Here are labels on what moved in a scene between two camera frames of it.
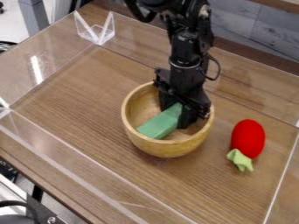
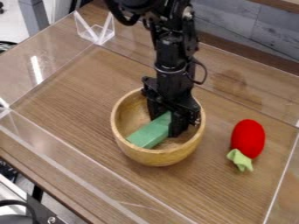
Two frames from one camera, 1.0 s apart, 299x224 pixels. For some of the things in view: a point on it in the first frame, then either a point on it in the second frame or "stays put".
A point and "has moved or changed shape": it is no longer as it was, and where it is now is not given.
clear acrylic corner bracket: x=96 y=34 stays put
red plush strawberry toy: x=246 y=141 stays put
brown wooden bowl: x=138 y=109 has moved or changed shape
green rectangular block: x=162 y=123 has moved or changed shape
